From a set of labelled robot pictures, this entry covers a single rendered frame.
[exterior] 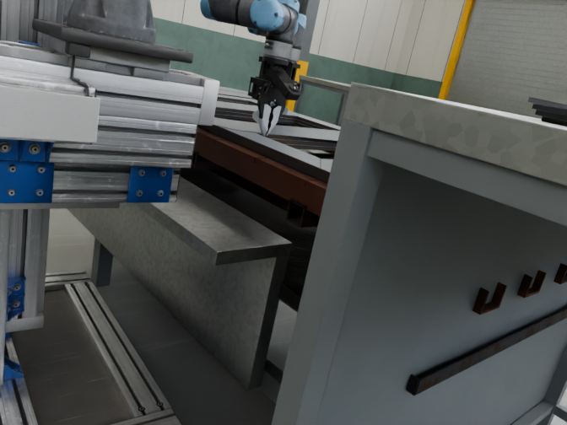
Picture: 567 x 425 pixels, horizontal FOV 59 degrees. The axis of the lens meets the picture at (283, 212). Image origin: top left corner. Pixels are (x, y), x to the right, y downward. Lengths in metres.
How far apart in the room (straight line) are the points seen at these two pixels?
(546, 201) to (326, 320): 0.28
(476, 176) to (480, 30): 10.64
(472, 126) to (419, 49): 11.47
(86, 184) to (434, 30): 11.05
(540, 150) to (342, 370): 0.45
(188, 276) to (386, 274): 0.78
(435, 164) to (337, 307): 0.22
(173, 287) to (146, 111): 0.66
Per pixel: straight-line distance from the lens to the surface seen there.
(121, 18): 0.94
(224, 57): 9.46
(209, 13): 1.37
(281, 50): 1.39
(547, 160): 0.44
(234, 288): 1.23
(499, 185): 0.46
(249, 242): 1.06
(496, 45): 10.83
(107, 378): 1.41
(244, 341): 1.23
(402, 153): 0.51
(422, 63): 11.80
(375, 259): 0.69
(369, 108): 0.53
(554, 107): 0.66
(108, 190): 1.05
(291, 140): 1.50
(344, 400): 0.82
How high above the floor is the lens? 1.06
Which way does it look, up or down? 17 degrees down
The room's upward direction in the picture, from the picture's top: 12 degrees clockwise
